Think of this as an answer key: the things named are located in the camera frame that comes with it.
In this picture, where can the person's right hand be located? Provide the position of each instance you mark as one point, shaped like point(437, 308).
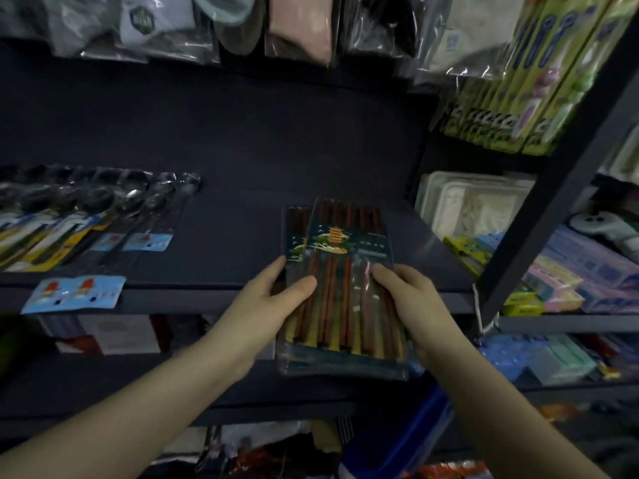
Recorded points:
point(424, 314)

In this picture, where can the person's left hand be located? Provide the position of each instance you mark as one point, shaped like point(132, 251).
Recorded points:
point(249, 319)

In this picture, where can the person's right thumb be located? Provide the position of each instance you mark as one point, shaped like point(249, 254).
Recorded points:
point(387, 279)

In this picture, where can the person's left thumb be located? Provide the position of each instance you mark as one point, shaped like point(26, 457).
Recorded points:
point(298, 291)

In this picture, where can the chopstick pack with pagoda label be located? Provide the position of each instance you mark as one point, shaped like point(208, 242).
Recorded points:
point(344, 294)

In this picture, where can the dark green chopstick pack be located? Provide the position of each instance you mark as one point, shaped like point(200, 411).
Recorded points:
point(295, 229)

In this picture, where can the person's left forearm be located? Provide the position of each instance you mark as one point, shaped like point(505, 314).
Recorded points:
point(125, 414)

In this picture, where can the person's right forearm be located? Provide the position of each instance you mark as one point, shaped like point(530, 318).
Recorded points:
point(499, 419)

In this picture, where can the black metal shelf board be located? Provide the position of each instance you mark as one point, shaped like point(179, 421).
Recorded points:
point(239, 234)

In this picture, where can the yellow green box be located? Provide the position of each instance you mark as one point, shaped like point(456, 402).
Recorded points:
point(467, 249)

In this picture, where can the stack of white plastic trays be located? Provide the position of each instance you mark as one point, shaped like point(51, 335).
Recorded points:
point(469, 204)

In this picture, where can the blue patterned packet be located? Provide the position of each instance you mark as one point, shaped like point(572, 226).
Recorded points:
point(504, 354)

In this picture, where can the blue plastic bin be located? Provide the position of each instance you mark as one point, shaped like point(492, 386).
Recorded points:
point(399, 438)

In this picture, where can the white red box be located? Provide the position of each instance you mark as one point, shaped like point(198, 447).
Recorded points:
point(120, 334)

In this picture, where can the pale green box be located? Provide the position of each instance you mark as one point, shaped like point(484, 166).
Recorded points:
point(561, 359)

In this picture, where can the stack of pastel boxes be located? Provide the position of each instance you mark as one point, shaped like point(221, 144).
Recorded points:
point(589, 274)

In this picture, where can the white plastic device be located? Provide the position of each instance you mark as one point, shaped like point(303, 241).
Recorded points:
point(604, 229)

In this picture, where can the blue shelf price label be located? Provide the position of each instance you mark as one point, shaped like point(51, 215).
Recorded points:
point(75, 293)

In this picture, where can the row of packaged metal spoons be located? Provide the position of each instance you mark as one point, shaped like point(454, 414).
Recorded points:
point(75, 214)

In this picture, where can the row of green toothbrush packs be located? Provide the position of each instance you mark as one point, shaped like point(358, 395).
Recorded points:
point(539, 79)

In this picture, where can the black cloth packet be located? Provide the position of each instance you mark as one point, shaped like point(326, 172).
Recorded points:
point(384, 22)

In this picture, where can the white cloth packet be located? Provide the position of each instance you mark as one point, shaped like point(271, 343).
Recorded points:
point(474, 34)

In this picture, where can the pink cloth packet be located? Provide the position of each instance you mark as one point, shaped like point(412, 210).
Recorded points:
point(302, 27)

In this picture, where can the grey cap packet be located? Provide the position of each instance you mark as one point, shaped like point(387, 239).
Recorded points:
point(232, 19)

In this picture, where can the white sock packet with badge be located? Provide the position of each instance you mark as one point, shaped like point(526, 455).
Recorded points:
point(154, 24)

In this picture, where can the grey cloth packet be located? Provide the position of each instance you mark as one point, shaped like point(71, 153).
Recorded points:
point(80, 24)

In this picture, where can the black shelf upright post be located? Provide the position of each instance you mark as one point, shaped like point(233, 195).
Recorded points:
point(554, 194)

